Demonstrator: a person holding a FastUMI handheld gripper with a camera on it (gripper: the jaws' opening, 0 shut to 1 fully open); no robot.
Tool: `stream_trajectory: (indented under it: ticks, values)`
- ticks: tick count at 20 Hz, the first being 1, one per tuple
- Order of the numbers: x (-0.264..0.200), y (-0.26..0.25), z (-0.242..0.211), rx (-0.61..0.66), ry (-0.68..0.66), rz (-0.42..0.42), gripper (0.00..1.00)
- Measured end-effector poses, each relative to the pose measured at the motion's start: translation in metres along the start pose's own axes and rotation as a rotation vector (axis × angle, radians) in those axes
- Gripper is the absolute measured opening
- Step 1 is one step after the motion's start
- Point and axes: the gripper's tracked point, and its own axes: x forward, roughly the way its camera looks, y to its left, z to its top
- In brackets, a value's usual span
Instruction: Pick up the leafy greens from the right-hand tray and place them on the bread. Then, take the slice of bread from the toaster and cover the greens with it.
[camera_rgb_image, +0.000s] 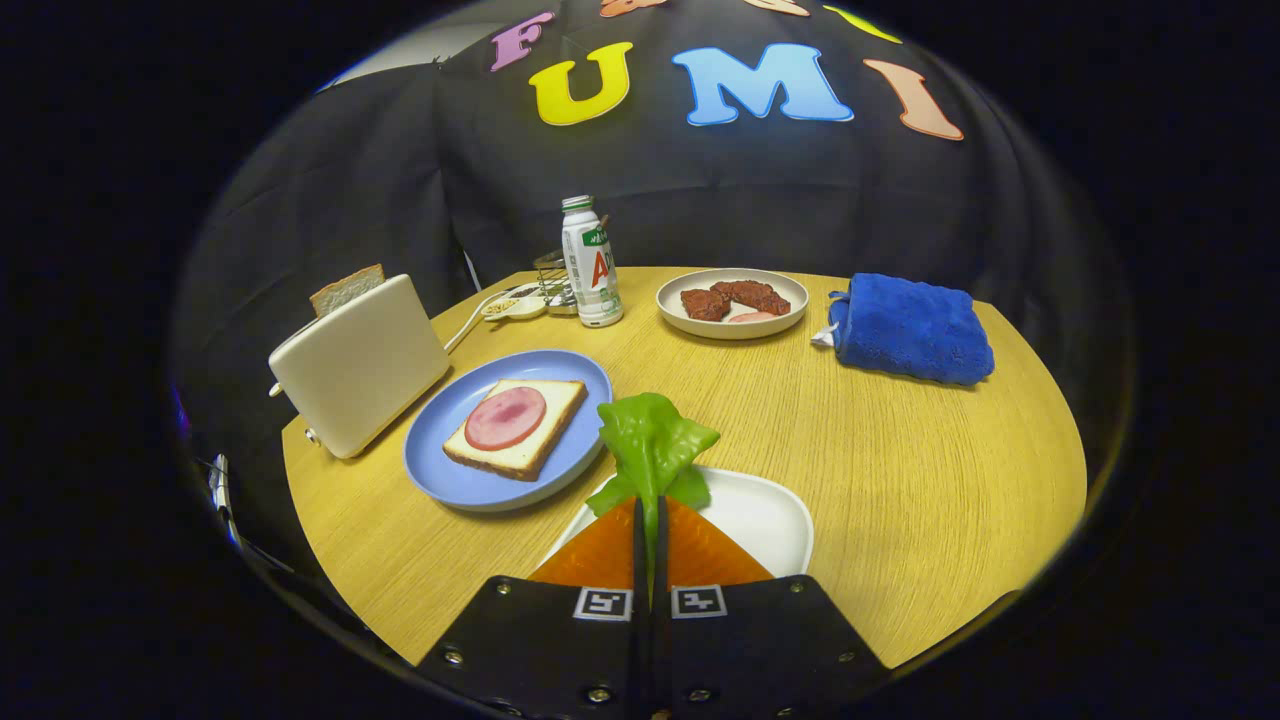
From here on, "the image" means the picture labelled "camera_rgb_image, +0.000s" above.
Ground large brown meat piece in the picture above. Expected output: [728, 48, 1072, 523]
[711, 280, 792, 317]

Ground white sandwich bread slice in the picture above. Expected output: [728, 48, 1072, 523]
[443, 378, 588, 482]

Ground white toaster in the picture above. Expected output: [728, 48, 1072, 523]
[268, 274, 451, 460]

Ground white toaster cable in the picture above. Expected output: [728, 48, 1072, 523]
[443, 288, 513, 353]

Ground clear utensil holder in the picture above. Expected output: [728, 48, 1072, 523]
[533, 249, 581, 317]

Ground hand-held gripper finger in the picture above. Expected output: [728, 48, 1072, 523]
[650, 497, 891, 720]
[415, 497, 651, 720]

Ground beige round plate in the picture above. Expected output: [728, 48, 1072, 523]
[656, 268, 809, 340]

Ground pink round ham slice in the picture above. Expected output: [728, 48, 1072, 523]
[464, 386, 548, 451]

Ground white square plate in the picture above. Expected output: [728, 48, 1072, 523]
[545, 465, 816, 579]

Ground blue round plate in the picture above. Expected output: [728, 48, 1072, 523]
[403, 349, 613, 513]

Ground small white device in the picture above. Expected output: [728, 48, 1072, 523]
[205, 453, 243, 551]

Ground black backdrop cloth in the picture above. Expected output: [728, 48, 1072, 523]
[170, 0, 1131, 561]

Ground white divided condiment dish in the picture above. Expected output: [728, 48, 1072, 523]
[480, 283, 549, 321]

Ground toasted bread slice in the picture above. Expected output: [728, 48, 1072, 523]
[309, 264, 386, 319]

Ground green lettuce leaf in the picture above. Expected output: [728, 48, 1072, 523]
[585, 392, 721, 601]

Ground white drink bottle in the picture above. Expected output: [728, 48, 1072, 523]
[561, 195, 625, 328]

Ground blue folded towel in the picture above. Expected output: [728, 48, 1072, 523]
[827, 273, 995, 387]

